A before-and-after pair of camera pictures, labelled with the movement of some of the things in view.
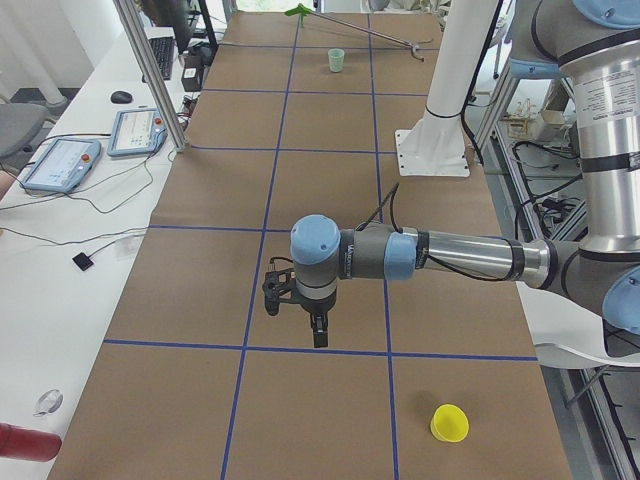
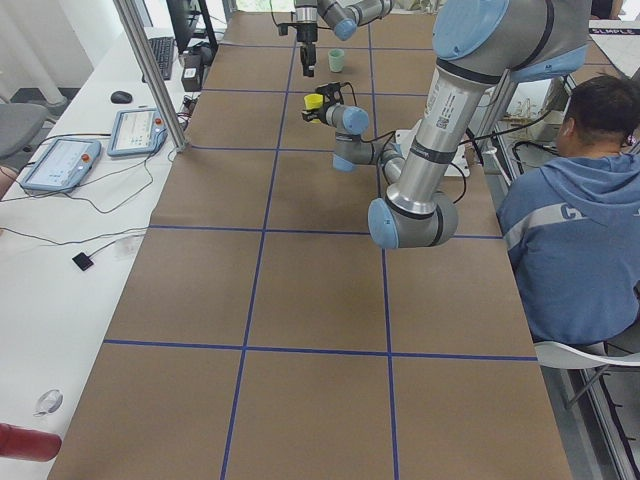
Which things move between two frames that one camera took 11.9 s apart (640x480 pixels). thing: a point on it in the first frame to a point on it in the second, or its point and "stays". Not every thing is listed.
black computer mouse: (121, 97) stays
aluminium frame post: (153, 76) stays
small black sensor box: (82, 261) stays
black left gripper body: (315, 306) to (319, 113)
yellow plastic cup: (449, 423) to (313, 101)
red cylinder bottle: (28, 444) stays
